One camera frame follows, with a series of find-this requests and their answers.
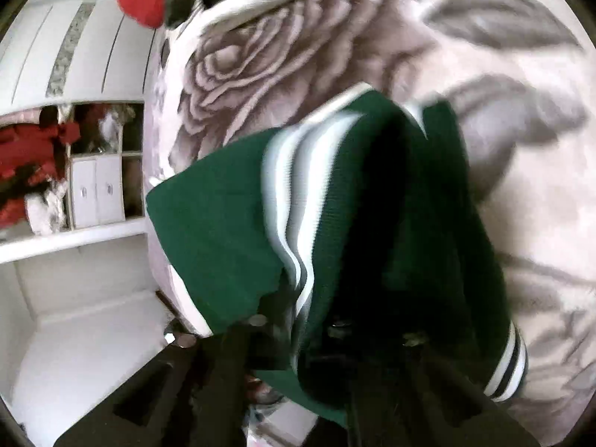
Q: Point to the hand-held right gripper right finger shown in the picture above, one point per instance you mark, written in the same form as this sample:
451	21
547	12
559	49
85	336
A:
442	409

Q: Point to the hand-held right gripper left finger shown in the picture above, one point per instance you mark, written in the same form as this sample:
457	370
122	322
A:
223	358

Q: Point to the green and white varsity jacket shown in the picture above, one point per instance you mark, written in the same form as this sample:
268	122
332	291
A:
209	223

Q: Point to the red clothes pile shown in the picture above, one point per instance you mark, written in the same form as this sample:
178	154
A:
23	158

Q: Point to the white drawer box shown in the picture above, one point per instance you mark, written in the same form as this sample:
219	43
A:
98	191

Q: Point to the white cloth bundle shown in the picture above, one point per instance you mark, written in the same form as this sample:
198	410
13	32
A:
46	207

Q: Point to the pink grey floral blanket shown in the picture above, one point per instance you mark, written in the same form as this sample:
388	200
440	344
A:
512	186

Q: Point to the white wardrobe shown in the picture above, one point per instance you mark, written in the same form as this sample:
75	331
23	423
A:
93	42

